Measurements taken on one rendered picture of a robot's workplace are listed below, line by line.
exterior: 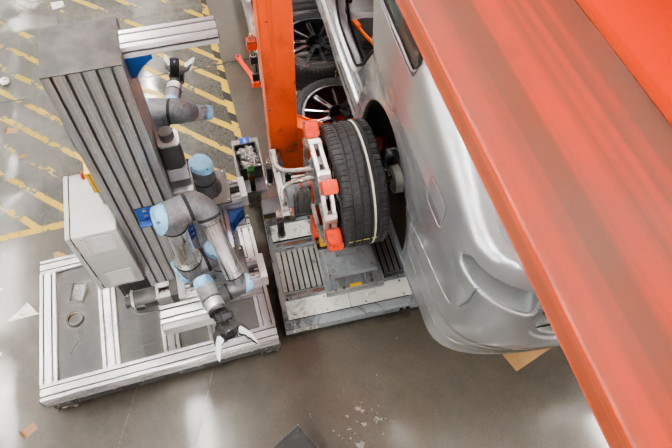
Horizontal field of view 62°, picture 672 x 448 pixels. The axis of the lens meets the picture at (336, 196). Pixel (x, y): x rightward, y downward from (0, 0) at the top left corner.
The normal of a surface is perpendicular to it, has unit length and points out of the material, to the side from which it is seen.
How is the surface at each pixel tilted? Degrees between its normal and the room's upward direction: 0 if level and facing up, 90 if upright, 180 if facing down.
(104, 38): 0
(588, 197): 0
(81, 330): 0
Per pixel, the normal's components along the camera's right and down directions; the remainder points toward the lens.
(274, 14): 0.23, 0.80
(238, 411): 0.03, -0.57
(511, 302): 0.26, -0.50
